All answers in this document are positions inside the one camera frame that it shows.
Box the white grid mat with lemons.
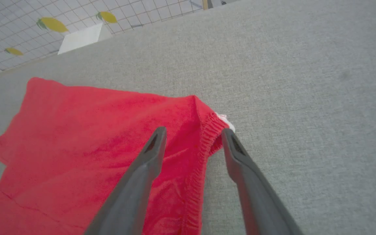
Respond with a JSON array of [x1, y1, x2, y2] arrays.
[[0, 0, 205, 76]]

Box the white box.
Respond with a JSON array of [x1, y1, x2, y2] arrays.
[[57, 22, 113, 55]]

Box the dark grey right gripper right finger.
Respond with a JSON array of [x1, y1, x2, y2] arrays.
[[221, 128, 304, 235]]

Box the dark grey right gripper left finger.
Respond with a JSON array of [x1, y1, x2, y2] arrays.
[[84, 126, 167, 235]]

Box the grey fabric sofa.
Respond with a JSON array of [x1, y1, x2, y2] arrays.
[[0, 0, 376, 235]]

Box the white garment label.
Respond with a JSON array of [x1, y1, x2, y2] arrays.
[[216, 113, 236, 132]]

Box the red shorts with elastic waistband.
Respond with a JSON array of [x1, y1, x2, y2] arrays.
[[0, 77, 231, 235]]

